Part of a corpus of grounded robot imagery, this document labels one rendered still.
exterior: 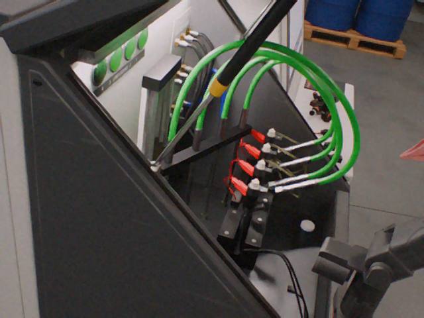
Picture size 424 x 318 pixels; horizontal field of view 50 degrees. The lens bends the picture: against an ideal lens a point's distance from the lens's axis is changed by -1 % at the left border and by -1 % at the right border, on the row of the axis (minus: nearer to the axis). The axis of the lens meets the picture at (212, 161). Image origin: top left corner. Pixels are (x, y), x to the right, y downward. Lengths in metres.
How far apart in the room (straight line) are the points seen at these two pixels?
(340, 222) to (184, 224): 0.67
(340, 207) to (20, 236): 0.83
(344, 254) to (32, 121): 0.53
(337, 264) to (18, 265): 0.56
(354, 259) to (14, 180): 0.55
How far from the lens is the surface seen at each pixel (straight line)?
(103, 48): 0.69
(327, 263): 0.82
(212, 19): 1.22
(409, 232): 0.74
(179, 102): 0.95
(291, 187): 1.00
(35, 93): 0.65
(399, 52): 5.86
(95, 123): 0.62
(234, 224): 1.09
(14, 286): 0.94
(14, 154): 0.72
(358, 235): 2.81
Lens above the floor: 1.70
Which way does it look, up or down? 34 degrees down
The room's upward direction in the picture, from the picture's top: 11 degrees clockwise
